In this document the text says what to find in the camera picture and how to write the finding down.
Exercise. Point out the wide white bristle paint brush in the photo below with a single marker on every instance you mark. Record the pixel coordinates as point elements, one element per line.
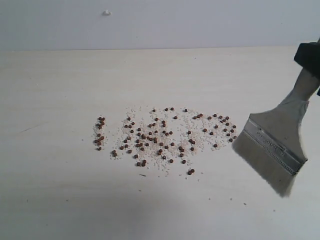
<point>270,141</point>

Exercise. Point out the small white wall blob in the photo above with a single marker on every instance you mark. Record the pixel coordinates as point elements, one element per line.
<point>106,13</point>

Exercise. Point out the scattered rice and brown pellets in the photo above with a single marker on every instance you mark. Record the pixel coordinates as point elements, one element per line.
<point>160,138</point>

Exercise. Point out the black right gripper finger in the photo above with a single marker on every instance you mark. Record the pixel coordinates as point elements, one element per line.
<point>308,57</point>

